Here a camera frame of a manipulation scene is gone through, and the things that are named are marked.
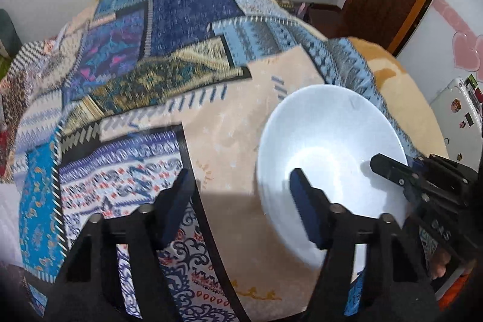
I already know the white patterned bowl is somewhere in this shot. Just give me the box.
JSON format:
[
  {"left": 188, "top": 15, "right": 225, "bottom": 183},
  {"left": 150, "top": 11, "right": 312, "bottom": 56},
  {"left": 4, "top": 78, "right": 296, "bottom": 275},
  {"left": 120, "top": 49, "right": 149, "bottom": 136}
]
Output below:
[{"left": 256, "top": 85, "right": 408, "bottom": 270}]

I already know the person's right hand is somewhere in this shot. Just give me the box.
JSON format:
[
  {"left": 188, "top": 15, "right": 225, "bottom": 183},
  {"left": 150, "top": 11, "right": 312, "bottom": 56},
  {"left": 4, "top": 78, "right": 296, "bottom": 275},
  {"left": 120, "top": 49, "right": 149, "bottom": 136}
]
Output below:
[{"left": 428, "top": 248, "right": 451, "bottom": 279}]

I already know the white suitcase with stickers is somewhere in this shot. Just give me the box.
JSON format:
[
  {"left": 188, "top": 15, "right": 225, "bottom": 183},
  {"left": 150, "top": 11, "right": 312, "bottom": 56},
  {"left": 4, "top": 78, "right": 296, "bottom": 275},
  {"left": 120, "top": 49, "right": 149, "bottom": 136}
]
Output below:
[{"left": 430, "top": 74, "right": 482, "bottom": 171}]

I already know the white paper sheet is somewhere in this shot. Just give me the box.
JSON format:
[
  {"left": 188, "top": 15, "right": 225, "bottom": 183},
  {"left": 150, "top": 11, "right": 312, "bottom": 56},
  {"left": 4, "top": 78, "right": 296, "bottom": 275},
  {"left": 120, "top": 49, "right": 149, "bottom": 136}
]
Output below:
[{"left": 0, "top": 184, "right": 22, "bottom": 267}]

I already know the wooden wardrobe with hearts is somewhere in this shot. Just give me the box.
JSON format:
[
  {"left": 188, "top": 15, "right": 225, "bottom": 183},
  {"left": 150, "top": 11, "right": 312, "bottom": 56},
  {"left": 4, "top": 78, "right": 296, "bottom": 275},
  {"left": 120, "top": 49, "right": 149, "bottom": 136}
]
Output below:
[{"left": 397, "top": 0, "right": 482, "bottom": 102}]

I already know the patchwork patterned cloth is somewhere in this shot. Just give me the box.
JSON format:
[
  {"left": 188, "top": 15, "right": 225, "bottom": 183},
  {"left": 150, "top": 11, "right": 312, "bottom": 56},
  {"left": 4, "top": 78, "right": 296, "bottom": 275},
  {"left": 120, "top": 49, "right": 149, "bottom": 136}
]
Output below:
[{"left": 1, "top": 0, "right": 419, "bottom": 321}]

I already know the grey neck pillow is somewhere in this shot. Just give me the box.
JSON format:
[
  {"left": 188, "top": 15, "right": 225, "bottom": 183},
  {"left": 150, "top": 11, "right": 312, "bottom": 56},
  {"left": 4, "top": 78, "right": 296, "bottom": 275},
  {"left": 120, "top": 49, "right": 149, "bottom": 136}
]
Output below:
[{"left": 0, "top": 9, "right": 22, "bottom": 60}]

